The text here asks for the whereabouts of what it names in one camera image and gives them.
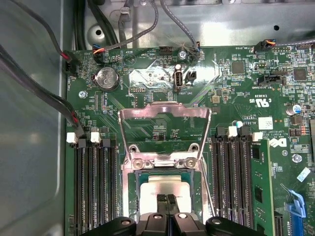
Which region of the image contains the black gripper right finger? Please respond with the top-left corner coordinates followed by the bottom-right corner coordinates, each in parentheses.
top-left (167, 194), bottom-right (268, 236)

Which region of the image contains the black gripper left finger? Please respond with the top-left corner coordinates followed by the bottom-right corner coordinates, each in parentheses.
top-left (82, 194), bottom-right (168, 236)

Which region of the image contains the silver CPU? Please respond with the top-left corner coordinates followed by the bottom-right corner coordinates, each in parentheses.
top-left (137, 175), bottom-right (195, 214)

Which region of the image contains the metal socket cover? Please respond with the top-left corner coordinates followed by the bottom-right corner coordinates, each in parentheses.
top-left (118, 101), bottom-right (213, 170)

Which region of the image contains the metal locking lever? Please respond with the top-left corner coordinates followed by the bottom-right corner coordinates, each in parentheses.
top-left (200, 157), bottom-right (217, 217)

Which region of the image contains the blue expansion slot latch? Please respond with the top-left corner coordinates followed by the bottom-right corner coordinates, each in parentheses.
top-left (286, 188), bottom-right (307, 236)

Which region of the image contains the green RAM stick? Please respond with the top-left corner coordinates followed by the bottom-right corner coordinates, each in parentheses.
top-left (251, 141), bottom-right (275, 236)

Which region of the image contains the green motherboard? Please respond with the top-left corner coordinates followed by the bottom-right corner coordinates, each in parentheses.
top-left (64, 46), bottom-right (315, 236)

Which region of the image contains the black PC case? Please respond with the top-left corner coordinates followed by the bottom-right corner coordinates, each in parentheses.
top-left (0, 0), bottom-right (315, 236)

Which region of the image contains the internal USB port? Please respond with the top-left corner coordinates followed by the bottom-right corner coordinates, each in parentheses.
top-left (173, 71), bottom-right (184, 88)

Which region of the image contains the silver coin battery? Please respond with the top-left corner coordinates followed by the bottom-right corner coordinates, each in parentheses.
top-left (94, 66), bottom-right (121, 92)

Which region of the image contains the thick black cable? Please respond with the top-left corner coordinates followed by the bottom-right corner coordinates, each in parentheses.
top-left (0, 44), bottom-right (87, 140)

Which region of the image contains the black multicolour wire connector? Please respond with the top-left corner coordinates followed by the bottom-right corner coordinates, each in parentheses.
top-left (92, 44), bottom-right (105, 63)
top-left (253, 38), bottom-right (277, 54)

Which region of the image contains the grey braided cable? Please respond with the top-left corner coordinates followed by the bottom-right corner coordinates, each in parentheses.
top-left (159, 0), bottom-right (201, 57)

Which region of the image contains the thin black fan cable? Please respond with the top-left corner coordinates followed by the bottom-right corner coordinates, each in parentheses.
top-left (8, 0), bottom-right (81, 76)

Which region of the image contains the black cable bundle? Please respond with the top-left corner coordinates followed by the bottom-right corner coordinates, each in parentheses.
top-left (73, 0), bottom-right (128, 50)

